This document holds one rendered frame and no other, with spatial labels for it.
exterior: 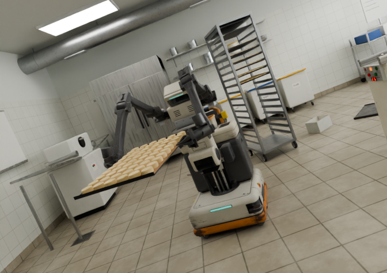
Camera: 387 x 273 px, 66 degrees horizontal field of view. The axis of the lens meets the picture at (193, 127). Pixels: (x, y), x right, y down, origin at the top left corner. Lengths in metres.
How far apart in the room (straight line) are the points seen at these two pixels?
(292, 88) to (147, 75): 2.86
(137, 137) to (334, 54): 4.55
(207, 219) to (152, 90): 3.63
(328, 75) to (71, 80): 5.64
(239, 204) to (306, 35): 5.25
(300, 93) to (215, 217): 4.25
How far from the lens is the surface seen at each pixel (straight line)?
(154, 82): 5.75
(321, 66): 7.21
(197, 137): 1.52
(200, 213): 2.56
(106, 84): 5.97
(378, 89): 3.12
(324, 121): 4.58
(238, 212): 2.49
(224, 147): 2.48
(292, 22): 7.09
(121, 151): 1.90
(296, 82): 6.31
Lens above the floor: 1.23
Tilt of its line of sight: 7 degrees down
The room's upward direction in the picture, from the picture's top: 22 degrees counter-clockwise
